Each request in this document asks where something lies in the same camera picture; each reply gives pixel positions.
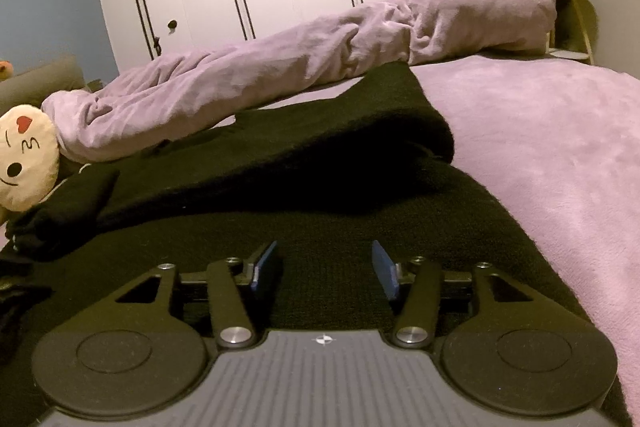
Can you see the orange plush toy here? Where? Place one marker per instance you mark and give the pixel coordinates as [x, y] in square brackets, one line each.
[5, 69]

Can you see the round wooden side shelf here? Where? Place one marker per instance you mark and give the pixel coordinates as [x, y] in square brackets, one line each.
[575, 22]

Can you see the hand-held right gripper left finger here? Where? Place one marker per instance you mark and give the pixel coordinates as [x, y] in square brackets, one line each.
[265, 271]

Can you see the black knit sweater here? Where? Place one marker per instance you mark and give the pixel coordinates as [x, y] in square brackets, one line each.
[300, 167]

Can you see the rolled purple duvet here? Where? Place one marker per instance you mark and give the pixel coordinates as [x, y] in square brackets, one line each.
[300, 52]

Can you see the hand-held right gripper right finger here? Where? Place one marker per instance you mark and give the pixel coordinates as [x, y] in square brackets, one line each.
[385, 272]

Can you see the cream emoji face pillow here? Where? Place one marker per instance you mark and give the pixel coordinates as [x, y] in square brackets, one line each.
[25, 157]

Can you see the olive green cushion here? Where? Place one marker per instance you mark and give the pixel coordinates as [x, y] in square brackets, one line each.
[45, 82]

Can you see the bed with purple sheet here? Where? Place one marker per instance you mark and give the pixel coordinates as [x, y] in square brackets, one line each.
[550, 147]

